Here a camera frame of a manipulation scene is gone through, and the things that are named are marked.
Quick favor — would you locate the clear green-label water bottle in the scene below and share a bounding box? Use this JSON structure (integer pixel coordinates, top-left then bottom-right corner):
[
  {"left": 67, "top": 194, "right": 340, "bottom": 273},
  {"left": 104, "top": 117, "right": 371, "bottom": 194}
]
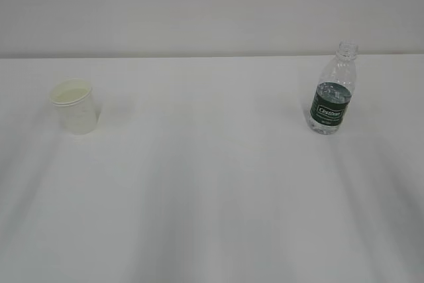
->
[{"left": 308, "top": 41, "right": 358, "bottom": 135}]

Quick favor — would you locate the white paper cup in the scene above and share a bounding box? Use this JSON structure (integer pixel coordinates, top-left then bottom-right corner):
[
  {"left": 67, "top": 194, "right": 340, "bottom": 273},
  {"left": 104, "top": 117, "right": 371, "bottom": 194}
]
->
[{"left": 49, "top": 78, "right": 97, "bottom": 135}]

